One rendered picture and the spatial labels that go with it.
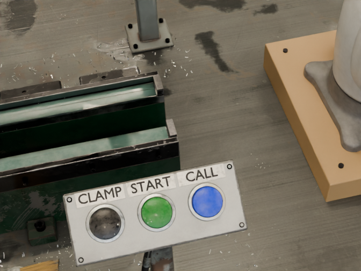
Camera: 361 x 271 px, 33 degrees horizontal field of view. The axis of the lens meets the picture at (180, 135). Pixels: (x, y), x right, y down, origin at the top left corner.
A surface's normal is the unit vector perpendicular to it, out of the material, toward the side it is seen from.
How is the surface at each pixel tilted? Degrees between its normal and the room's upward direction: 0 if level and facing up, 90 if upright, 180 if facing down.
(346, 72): 94
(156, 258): 90
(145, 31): 90
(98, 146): 0
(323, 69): 14
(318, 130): 2
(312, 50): 2
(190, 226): 36
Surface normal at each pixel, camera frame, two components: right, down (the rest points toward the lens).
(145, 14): 0.22, 0.73
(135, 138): -0.04, -0.65
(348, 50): -0.91, 0.36
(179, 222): 0.10, -0.09
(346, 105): -0.79, 0.44
